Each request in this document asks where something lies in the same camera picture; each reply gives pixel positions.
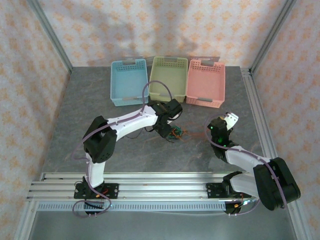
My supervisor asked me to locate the thin green cable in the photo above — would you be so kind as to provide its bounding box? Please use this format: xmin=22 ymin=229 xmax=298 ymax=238
xmin=166 ymin=129 xmax=182 ymax=141
xmin=167 ymin=126 xmax=185 ymax=140

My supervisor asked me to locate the thin black cable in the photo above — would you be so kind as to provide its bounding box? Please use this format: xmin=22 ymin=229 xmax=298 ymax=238
xmin=166 ymin=126 xmax=187 ymax=144

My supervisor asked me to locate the pale green plastic basket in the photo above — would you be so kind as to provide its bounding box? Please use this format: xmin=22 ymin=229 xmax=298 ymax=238
xmin=147 ymin=55 xmax=189 ymax=104

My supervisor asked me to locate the pink plastic basket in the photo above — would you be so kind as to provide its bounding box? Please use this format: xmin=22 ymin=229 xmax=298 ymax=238
xmin=185 ymin=57 xmax=226 ymax=109

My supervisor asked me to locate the light blue plastic basket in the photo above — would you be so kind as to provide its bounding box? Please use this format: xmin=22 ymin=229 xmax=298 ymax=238
xmin=109 ymin=58 xmax=149 ymax=108

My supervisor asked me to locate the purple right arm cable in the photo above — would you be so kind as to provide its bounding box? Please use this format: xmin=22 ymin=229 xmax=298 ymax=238
xmin=204 ymin=115 xmax=287 ymax=218

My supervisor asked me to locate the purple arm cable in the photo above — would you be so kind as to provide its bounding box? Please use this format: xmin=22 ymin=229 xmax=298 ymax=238
xmin=204 ymin=115 xmax=287 ymax=218
xmin=71 ymin=79 xmax=173 ymax=218

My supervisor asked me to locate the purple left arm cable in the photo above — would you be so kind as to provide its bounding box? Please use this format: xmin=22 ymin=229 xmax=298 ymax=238
xmin=71 ymin=79 xmax=173 ymax=218

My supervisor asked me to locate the thin black hanging wire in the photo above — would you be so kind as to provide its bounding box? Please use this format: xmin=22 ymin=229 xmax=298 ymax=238
xmin=126 ymin=126 xmax=154 ymax=140

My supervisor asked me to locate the aluminium side rail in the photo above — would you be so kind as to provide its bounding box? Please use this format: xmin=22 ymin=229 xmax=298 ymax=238
xmin=239 ymin=66 xmax=278 ymax=161

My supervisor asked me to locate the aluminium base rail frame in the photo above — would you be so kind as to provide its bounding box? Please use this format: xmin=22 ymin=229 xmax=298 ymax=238
xmin=26 ymin=171 xmax=258 ymax=202

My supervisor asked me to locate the grey slotted cable duct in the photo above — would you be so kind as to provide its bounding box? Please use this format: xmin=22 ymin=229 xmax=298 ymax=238
xmin=37 ymin=201 xmax=227 ymax=213

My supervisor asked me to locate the aluminium frame post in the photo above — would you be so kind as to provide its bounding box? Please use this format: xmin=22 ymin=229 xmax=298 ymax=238
xmin=249 ymin=0 xmax=301 ymax=73
xmin=286 ymin=201 xmax=316 ymax=240
xmin=26 ymin=0 xmax=74 ymax=75
xmin=13 ymin=199 xmax=38 ymax=240

